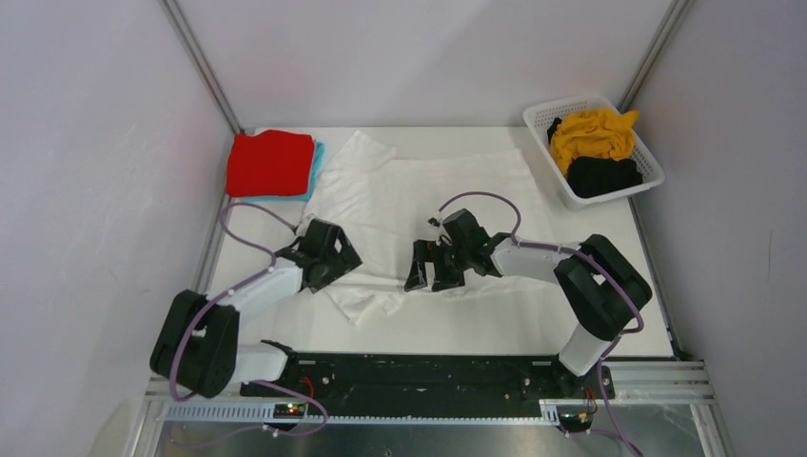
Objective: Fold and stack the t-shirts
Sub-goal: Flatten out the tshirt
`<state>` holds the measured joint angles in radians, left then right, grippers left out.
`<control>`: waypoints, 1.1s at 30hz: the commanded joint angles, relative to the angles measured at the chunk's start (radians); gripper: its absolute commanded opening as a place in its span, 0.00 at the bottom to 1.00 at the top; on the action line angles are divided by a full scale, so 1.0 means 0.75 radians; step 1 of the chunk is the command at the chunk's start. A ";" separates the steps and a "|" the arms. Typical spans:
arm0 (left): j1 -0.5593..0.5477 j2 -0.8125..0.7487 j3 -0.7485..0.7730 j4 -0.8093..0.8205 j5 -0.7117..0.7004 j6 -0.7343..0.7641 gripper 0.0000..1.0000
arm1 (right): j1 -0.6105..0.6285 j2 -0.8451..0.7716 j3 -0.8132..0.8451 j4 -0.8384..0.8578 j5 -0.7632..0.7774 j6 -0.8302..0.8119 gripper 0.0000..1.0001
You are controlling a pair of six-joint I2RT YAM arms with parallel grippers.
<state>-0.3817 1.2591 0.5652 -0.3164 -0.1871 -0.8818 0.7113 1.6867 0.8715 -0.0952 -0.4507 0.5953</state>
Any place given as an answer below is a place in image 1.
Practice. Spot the left small electronics board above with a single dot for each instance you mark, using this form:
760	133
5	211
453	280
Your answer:
289	411

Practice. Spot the right small electronics board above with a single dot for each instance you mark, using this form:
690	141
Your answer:
571	423

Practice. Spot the folded cyan t shirt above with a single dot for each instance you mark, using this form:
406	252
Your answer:
315	170

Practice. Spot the crumpled black t shirt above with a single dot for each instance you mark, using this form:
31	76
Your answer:
590	177

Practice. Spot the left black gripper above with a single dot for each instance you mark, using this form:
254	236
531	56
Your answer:
344	261

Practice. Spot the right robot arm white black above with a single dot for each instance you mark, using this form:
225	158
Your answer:
603	289

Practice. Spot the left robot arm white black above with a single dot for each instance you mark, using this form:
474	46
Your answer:
199	348

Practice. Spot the right aluminium frame post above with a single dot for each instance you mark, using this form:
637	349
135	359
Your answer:
663	37

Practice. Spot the crumpled yellow t shirt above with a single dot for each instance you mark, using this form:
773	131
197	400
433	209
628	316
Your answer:
601	133

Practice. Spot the folded red t shirt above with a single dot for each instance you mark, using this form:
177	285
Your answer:
270	163

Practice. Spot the white plastic laundry basket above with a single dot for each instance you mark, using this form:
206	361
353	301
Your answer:
538	118

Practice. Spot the white t shirt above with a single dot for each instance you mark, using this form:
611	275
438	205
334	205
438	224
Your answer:
383	202

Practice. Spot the small electronics board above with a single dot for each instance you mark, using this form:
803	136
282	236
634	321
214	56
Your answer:
289	411
571	423

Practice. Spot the aluminium frame post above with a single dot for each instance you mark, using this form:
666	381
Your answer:
663	37
198	59

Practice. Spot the left aluminium frame post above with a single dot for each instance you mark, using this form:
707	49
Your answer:
198	59

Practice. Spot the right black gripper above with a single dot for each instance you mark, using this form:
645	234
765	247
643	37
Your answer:
445	280

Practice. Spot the grey slotted cable duct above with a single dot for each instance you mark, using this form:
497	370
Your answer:
261	413

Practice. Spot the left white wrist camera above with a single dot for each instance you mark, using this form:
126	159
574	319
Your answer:
304	225

